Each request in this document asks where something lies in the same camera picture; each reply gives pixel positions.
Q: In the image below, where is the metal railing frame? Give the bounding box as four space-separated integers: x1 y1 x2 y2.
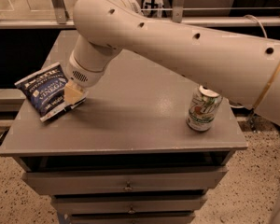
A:
0 0 280 29

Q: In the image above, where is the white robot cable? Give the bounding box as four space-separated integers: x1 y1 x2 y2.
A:
243 14 269 39

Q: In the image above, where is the blue potato chip bag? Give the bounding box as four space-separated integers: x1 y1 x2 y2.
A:
15 63 86 122

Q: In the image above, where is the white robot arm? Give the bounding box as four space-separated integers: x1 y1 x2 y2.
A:
64 0 280 126

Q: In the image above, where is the middle grey drawer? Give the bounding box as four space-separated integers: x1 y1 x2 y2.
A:
52 193 206 215

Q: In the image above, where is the top grey drawer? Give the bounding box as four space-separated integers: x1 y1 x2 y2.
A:
22 166 228 195

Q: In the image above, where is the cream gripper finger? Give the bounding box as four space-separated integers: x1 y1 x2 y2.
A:
64 80 86 105

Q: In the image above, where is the grey drawer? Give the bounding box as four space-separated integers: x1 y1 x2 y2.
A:
52 193 206 215
22 166 228 195
70 212 195 224

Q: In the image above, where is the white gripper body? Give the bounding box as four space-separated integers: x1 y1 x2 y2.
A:
66 53 105 88

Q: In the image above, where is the grey drawer cabinet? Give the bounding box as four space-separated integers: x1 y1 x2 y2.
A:
0 29 248 224

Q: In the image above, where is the green 7up can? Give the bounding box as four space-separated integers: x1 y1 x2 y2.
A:
186 85 223 132

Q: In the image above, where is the bottom grey drawer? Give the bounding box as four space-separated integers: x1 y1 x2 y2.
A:
70 212 195 224

